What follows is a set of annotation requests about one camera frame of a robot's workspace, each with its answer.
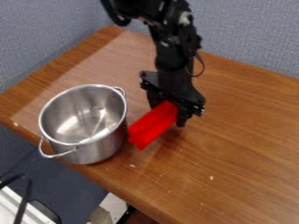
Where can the metal pot with handle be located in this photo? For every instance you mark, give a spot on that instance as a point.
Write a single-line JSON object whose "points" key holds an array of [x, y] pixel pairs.
{"points": [[83, 123]]}

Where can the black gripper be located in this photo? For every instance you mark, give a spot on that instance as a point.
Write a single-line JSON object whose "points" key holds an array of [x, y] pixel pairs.
{"points": [[172, 86]]}

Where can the red block object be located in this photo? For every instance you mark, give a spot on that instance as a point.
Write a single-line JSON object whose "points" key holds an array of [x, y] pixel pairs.
{"points": [[152, 124]]}

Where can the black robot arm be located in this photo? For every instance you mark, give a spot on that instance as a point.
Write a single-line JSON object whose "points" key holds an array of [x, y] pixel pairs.
{"points": [[170, 21]]}

